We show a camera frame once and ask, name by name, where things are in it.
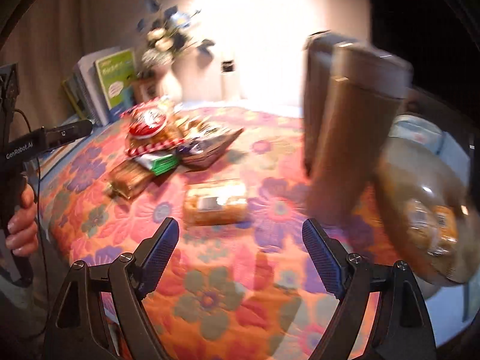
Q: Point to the person's left hand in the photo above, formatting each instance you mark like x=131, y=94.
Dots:
x=24, y=225

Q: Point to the green snack packet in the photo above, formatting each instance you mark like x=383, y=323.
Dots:
x=161, y=162

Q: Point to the beige curtain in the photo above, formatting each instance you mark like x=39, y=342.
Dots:
x=48, y=26

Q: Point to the blue and white artificial flowers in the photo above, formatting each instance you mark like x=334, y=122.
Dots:
x=165, y=41

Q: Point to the grey fabric pouch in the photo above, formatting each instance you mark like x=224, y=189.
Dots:
x=317, y=101

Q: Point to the light blue packet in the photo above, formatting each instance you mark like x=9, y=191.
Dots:
x=412, y=127

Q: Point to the white cylinder with black band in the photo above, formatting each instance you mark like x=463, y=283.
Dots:
x=228, y=86

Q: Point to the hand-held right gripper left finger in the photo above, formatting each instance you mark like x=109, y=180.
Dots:
x=161, y=258

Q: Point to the orange snack packet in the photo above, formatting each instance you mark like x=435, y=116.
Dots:
x=431, y=225

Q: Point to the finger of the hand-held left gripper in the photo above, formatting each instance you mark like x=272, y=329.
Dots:
x=67, y=132

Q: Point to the white ribbed vase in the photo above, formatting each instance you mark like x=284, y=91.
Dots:
x=170, y=82

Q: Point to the small brown box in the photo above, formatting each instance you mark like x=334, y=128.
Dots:
x=144, y=89

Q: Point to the floral tablecloth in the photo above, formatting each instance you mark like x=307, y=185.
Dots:
x=225, y=270

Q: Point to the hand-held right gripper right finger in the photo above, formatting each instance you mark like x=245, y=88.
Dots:
x=322, y=258

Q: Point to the long brown snack packet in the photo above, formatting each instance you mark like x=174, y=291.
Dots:
x=127, y=180

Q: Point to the clear bread packet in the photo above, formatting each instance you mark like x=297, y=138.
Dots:
x=215, y=202

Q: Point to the green book stack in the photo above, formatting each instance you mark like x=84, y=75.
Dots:
x=88, y=90

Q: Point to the snacks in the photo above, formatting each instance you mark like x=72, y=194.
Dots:
x=397, y=195

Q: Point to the red round snack bag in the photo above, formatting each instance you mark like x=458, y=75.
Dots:
x=148, y=120

